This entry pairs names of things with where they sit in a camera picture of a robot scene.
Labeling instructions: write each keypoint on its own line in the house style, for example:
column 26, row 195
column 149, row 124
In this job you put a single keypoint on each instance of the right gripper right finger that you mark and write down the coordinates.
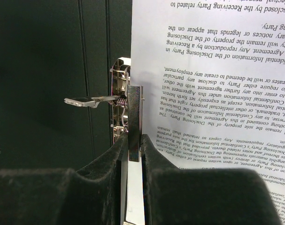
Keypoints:
column 176, row 196

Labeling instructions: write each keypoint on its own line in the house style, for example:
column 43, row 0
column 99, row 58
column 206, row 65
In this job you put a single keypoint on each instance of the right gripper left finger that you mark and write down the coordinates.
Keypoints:
column 89, row 196

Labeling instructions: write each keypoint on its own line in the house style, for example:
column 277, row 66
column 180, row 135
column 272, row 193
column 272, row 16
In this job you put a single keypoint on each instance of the metal folder clip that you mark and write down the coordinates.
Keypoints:
column 126, row 106

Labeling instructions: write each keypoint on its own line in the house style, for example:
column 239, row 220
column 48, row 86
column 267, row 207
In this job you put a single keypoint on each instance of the printed paper sheet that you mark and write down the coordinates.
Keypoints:
column 213, row 73

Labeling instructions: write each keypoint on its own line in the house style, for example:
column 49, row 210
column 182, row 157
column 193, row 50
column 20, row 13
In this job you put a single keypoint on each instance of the grey black file folder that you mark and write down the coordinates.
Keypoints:
column 51, row 50

